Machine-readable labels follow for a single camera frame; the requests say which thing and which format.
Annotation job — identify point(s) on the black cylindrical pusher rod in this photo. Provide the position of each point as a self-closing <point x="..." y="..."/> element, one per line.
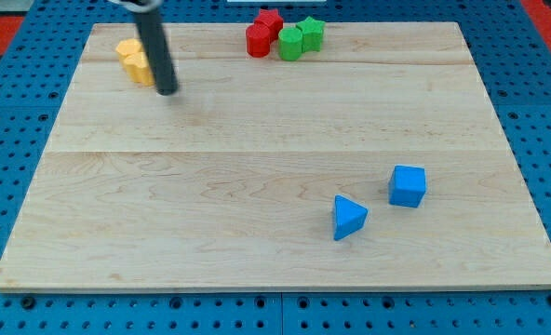
<point x="153" y="37"/>

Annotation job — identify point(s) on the red star block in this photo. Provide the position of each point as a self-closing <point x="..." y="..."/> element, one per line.
<point x="271" y="19"/>

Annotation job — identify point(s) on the green star block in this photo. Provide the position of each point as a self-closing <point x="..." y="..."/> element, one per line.
<point x="312" y="33"/>

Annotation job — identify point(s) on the yellow hexagon block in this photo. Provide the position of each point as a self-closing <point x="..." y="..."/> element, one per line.
<point x="127" y="47"/>

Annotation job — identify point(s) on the yellow heart block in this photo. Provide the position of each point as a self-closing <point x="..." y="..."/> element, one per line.
<point x="138" y="69"/>

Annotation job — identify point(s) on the red cylinder block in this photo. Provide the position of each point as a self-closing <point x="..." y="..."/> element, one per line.
<point x="258" y="40"/>

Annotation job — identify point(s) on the green cylinder block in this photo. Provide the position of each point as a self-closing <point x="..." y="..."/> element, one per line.
<point x="290" y="43"/>

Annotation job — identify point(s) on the light wooden board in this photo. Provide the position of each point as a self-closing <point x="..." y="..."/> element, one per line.
<point x="228" y="186"/>

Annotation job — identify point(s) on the blue triangle block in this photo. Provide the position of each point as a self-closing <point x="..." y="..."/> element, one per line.
<point x="347" y="217"/>

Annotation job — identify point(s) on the blue cube block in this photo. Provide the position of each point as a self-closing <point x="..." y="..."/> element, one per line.
<point x="407" y="186"/>

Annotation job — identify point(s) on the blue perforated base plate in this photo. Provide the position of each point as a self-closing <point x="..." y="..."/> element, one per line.
<point x="510" y="41"/>

